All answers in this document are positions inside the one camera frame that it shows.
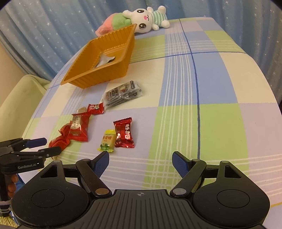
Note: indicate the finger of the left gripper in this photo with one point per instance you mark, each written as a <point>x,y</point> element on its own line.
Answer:
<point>32,143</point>
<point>44,152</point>

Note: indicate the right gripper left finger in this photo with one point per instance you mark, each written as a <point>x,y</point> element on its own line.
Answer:
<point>90,172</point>

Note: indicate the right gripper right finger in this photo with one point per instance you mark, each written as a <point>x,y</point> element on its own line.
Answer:
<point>191,172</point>

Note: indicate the yellow candy packet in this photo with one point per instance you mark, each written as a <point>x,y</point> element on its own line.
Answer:
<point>108,141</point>

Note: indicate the large red snack packet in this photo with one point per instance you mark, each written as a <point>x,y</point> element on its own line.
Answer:
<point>77,128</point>

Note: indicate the dark red candy packet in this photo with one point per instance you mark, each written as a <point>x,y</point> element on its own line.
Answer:
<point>123,133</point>

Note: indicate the clear brown candy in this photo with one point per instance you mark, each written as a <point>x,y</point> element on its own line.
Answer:
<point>81,110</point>

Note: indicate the small red candy packet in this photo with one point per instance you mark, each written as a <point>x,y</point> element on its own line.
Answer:
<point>95,109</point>

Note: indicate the clear dark snack packet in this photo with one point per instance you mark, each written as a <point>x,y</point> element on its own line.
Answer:
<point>121,94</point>

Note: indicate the silver green snack pouch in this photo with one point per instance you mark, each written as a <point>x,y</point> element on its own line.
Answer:
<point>104,59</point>

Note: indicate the shiny red orange candy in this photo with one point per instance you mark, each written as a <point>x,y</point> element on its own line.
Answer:
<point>60,141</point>

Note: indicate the left hand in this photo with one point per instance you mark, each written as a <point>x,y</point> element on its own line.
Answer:
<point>11,188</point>

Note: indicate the pale green sofa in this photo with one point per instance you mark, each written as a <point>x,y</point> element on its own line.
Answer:
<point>20,104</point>

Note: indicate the checkered tablecloth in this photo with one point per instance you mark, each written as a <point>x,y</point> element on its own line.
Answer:
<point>202,96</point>

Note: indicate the orange plastic tray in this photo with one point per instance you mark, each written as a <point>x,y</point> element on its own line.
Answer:
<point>119,43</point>

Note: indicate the blue star curtain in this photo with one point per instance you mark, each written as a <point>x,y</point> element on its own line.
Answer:
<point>41,36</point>

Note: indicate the pink green carrot plush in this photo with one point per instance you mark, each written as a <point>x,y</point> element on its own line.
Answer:
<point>113,22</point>

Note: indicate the white bunny plush toy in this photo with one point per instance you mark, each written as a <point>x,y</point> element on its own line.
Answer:
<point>148,19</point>

